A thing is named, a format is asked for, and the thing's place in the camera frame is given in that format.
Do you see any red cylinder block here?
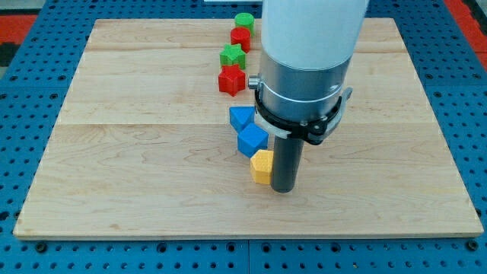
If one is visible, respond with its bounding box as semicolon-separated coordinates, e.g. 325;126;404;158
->
230;27;251;53

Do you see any yellow heart block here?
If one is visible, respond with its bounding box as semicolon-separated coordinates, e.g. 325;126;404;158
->
250;149;273;185

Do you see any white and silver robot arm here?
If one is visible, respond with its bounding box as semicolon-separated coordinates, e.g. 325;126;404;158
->
256;0;369;123

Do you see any blue triangle block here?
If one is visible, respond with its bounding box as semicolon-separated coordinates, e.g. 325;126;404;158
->
229;106;255;132

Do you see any red star block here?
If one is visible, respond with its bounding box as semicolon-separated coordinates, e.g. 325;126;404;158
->
218;65;246;97

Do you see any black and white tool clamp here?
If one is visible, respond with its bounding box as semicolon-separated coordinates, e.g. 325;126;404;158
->
254;88;353;145

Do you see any green star block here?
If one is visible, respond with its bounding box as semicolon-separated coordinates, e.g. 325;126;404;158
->
219;43;247;69

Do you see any light wooden board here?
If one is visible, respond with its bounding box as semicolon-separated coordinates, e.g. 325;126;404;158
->
13;18;484;241

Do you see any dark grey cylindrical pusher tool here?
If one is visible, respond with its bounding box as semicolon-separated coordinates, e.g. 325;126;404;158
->
271;137;304;193

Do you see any green cylinder block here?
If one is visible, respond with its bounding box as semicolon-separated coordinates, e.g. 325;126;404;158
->
234;12;255;36

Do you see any blue cube block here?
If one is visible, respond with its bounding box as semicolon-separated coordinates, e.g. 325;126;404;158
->
237;123;269;158

